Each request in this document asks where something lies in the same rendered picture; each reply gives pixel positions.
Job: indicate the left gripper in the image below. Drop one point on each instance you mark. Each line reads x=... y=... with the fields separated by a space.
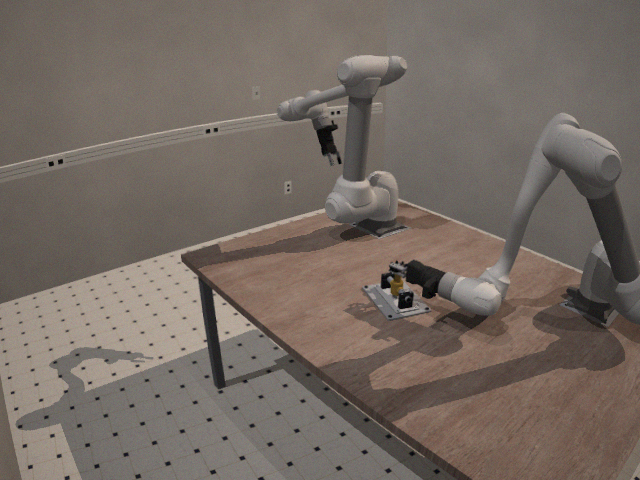
x=432 y=280

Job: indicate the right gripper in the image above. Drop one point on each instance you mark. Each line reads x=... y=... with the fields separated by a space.
x=325 y=138

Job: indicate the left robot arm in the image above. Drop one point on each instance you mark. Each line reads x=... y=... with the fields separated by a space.
x=591 y=163

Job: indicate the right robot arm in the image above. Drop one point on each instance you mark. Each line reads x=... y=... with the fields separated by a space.
x=371 y=202

